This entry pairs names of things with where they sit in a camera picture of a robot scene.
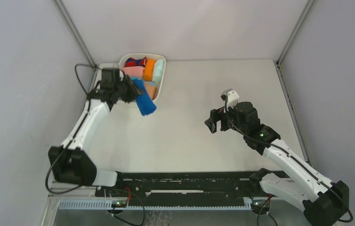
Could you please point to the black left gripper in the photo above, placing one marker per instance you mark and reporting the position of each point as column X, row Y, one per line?
column 134, row 91

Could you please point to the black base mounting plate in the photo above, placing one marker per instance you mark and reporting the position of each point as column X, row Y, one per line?
column 187, row 189

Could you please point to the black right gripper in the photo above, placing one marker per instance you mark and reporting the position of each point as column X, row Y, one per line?
column 219, row 114

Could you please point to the left circuit board with wires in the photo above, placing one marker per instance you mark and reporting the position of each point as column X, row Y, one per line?
column 124, row 204

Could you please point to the white plastic tray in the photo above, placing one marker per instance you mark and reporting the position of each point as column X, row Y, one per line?
column 149, row 56

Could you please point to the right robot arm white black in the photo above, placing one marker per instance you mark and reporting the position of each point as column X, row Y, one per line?
column 322, row 201

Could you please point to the left aluminium frame post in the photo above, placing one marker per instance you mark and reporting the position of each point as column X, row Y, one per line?
column 64, row 13

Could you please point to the red and blue rolled towel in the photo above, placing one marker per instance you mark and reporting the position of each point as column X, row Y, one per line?
column 131, row 62

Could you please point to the blue microfiber towel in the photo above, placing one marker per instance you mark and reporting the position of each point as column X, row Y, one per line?
column 143, row 100

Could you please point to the right circuit board with wires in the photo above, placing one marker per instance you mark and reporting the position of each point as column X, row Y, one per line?
column 260, row 208

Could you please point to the aluminium frame post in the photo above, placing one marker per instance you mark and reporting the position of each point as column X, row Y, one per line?
column 301, row 20
column 64, row 13

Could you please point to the circuit board with wires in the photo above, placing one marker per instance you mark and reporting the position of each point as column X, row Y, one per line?
column 260, row 208
column 124, row 204

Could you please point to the orange rolled towel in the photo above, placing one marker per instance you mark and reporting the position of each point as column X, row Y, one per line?
column 148, row 69

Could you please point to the orange towel with blue dots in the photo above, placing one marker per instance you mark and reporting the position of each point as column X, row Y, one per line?
column 151, row 89

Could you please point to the mint green rolled towel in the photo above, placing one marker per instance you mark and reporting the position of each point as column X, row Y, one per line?
column 158, row 71

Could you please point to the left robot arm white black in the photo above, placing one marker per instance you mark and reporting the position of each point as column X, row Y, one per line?
column 71, row 161

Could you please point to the pink rolled towel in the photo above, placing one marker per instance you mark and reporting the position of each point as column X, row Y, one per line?
column 134, row 71

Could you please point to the right aluminium frame post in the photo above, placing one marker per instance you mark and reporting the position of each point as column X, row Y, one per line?
column 301, row 20

